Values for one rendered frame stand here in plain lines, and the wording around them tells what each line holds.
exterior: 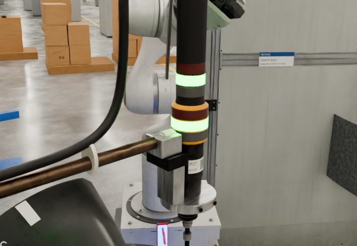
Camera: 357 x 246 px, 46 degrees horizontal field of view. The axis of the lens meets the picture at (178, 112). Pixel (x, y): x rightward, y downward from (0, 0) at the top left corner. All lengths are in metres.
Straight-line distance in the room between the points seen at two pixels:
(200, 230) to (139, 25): 0.70
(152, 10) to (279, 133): 1.89
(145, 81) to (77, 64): 7.03
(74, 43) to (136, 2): 7.34
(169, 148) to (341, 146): 2.22
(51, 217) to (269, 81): 1.99
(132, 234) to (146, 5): 0.72
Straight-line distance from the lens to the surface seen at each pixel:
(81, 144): 0.41
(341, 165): 2.67
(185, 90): 0.47
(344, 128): 2.61
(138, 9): 0.78
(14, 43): 9.78
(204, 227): 1.28
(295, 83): 2.52
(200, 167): 0.51
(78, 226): 0.60
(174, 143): 0.47
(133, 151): 0.45
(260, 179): 2.67
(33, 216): 0.59
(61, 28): 8.06
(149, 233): 1.28
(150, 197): 1.30
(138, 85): 1.17
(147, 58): 1.17
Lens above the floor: 1.71
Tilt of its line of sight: 18 degrees down
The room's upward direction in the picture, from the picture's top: 1 degrees clockwise
